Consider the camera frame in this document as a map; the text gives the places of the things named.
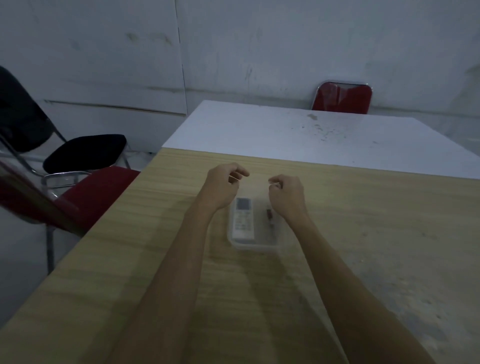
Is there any person's left hand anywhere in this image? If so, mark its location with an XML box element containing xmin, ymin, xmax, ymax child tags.
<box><xmin>195</xmin><ymin>162</ymin><xmax>251</xmax><ymax>212</ymax></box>

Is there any person's right hand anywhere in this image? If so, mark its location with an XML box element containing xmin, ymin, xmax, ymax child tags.
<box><xmin>267</xmin><ymin>173</ymin><xmax>311</xmax><ymax>227</ymax></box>

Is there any white remote control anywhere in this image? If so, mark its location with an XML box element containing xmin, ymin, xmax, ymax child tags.
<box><xmin>231</xmin><ymin>197</ymin><xmax>256</xmax><ymax>242</ymax></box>

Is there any clear plastic container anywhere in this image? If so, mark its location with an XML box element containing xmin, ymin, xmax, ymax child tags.
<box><xmin>226</xmin><ymin>194</ymin><xmax>290</xmax><ymax>254</ymax></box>

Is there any person's right forearm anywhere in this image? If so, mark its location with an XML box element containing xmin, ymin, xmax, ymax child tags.
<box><xmin>284</xmin><ymin>214</ymin><xmax>438</xmax><ymax>364</ymax></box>

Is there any person's left forearm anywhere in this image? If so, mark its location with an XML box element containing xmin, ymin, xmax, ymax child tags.
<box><xmin>112</xmin><ymin>200</ymin><xmax>223</xmax><ymax>364</ymax></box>

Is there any white table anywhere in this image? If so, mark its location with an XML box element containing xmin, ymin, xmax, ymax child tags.
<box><xmin>161</xmin><ymin>99</ymin><xmax>480</xmax><ymax>181</ymax></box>

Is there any black folding chair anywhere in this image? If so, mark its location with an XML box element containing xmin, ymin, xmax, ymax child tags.
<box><xmin>0</xmin><ymin>65</ymin><xmax>133</xmax><ymax>189</ymax></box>

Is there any red chair with chrome frame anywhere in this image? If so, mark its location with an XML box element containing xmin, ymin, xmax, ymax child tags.
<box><xmin>0</xmin><ymin>160</ymin><xmax>142</xmax><ymax>275</ymax></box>
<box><xmin>310</xmin><ymin>79</ymin><xmax>374</xmax><ymax>115</ymax></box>

